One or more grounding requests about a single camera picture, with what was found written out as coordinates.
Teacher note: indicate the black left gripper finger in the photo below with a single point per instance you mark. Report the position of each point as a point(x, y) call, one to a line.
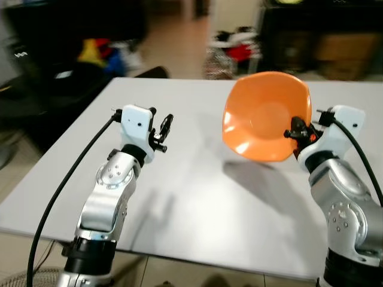
point(160, 145)
point(166, 127)

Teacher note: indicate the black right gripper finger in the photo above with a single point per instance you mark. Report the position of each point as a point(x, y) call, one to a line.
point(295, 130)

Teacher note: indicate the orange plastic bowl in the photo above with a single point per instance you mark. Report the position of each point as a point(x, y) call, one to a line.
point(263, 116)

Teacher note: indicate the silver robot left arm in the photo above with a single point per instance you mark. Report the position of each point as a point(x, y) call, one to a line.
point(111, 191)

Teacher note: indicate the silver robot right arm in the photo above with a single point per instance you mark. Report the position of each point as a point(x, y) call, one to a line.
point(344, 203)

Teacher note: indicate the black chair back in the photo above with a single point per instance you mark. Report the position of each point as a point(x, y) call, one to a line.
point(152, 72)

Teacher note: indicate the blue toy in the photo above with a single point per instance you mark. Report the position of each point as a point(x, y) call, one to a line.
point(118, 61)

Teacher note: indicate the brown cardboard box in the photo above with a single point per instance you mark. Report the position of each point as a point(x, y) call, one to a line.
point(341, 55)

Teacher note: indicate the black cabinet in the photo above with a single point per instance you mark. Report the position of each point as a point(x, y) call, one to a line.
point(287, 36)

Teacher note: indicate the basket of colourful items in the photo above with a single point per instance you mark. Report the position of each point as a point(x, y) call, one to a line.
point(236, 54)

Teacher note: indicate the yellow toy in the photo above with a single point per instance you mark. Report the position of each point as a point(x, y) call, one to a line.
point(90, 52)

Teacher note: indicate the dark desk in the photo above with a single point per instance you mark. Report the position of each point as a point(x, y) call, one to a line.
point(54, 89)

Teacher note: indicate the white floor fan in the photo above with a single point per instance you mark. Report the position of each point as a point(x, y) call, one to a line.
point(27, 279)

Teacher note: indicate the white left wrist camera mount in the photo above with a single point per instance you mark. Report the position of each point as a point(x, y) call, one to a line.
point(136, 128)

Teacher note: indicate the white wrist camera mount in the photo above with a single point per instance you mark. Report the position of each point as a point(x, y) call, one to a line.
point(341, 128)
point(136, 128)

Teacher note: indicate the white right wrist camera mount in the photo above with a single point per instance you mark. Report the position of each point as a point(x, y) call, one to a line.
point(341, 128)

